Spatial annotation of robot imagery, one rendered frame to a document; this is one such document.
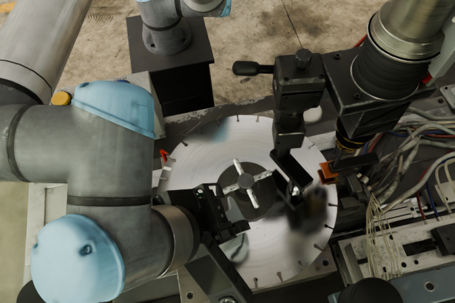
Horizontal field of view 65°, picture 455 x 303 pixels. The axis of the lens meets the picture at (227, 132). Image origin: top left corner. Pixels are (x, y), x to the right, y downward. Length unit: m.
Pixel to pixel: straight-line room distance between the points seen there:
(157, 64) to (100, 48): 1.21
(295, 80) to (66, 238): 0.28
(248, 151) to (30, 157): 0.44
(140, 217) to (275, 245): 0.36
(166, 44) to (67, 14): 0.64
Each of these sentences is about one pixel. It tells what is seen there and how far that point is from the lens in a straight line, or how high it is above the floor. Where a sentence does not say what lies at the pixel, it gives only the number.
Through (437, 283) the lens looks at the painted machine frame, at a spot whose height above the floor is 1.05.
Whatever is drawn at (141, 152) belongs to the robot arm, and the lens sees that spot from 0.33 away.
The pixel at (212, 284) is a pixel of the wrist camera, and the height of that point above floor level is 1.10.
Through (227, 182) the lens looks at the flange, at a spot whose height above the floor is 0.96.
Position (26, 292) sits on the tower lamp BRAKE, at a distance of 0.49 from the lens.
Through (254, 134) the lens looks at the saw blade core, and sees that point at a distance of 0.72.
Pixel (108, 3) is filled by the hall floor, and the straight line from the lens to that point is 2.57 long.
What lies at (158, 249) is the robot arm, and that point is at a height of 1.23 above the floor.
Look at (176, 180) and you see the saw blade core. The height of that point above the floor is 0.95.
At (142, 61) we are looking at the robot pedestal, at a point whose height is 0.75.
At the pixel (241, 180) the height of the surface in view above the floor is 1.00.
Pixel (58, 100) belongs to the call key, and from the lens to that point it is 0.92.
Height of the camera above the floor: 1.58
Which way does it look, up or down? 61 degrees down
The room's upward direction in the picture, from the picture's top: 5 degrees counter-clockwise
